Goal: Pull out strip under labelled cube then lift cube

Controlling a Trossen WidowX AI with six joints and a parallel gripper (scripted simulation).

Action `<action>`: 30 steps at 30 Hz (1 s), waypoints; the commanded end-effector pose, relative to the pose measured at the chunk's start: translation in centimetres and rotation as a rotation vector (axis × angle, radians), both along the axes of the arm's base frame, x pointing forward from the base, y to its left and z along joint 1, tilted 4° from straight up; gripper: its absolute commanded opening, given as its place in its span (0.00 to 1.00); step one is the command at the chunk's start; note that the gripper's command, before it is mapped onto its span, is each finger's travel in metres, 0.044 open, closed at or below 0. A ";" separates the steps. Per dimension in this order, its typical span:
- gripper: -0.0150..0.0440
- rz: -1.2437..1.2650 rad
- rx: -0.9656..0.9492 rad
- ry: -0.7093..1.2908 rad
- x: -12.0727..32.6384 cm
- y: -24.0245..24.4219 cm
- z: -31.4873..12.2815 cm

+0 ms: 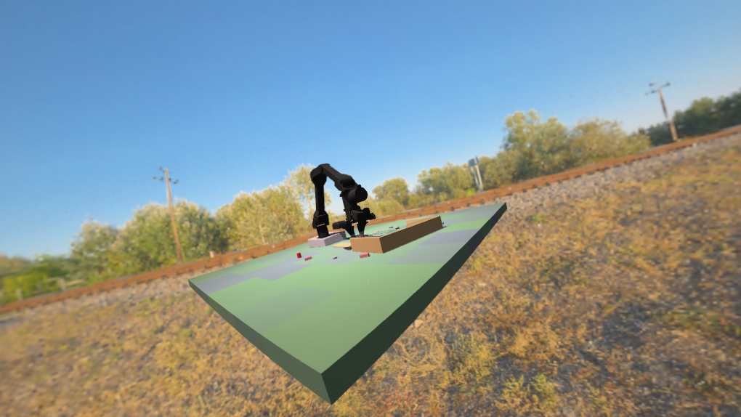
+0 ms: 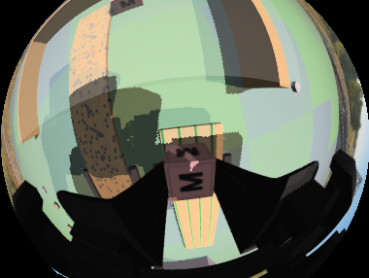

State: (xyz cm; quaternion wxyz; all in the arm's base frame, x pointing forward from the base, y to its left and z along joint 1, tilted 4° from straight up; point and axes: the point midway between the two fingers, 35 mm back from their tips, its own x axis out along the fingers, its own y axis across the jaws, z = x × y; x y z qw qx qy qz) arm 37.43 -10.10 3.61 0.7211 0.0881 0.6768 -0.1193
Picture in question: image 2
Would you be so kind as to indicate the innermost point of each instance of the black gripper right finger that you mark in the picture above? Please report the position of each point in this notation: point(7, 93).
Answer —
point(250, 201)

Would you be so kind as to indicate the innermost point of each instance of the brown labelled cube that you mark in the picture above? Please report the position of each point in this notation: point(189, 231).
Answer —
point(189, 171)

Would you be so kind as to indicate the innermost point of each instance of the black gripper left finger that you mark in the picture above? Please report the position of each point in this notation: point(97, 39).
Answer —
point(138, 214)

